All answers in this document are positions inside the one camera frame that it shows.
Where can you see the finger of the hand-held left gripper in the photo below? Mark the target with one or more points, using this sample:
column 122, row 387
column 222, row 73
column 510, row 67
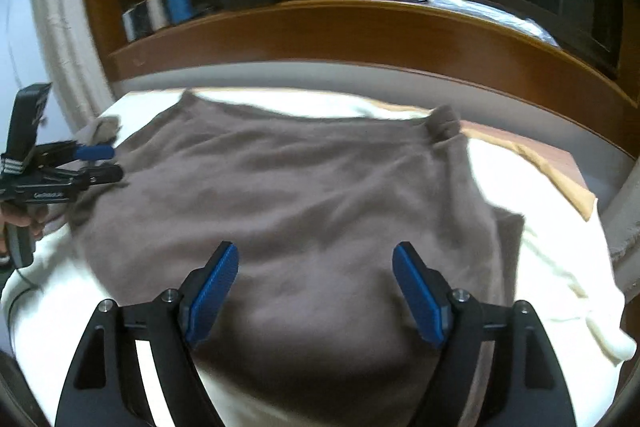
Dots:
column 95, row 152
column 102, row 175

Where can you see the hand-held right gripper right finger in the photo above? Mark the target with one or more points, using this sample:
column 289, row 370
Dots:
column 420, row 297

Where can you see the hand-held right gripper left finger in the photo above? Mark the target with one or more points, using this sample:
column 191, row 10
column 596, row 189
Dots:
column 212, row 292

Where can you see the brown fleece garment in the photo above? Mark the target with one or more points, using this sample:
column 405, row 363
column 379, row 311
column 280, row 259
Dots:
column 300, row 197

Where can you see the person's left hand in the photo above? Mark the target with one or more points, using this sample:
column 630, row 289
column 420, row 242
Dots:
column 36, row 226

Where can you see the white thread spool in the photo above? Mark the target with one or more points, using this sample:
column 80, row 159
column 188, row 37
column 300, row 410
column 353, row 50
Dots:
column 128, row 24

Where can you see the white bed sheet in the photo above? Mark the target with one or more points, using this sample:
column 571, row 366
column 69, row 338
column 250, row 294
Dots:
column 550, row 267

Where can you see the dark thread spool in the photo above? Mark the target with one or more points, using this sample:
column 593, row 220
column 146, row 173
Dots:
column 142, row 18

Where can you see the cream thread spool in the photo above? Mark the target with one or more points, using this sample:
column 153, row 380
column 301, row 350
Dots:
column 159, row 9

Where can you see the blue thread spool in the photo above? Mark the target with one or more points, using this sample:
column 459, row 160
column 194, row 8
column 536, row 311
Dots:
column 178, row 2

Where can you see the tan blanket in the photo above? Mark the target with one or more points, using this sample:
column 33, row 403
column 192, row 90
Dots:
column 550, row 167

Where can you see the white plastic bag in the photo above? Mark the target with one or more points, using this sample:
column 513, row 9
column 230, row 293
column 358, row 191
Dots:
column 490, row 14

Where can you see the wooden window frame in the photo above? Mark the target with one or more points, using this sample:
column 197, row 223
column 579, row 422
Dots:
column 350, row 32

